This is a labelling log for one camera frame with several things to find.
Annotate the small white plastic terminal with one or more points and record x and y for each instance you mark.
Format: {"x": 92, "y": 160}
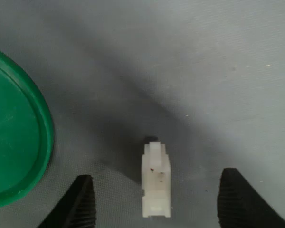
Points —
{"x": 156, "y": 185}

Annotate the dark grey mat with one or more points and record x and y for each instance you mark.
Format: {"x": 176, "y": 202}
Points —
{"x": 180, "y": 71}

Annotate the round green lid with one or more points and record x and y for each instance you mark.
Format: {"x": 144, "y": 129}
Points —
{"x": 14, "y": 133}

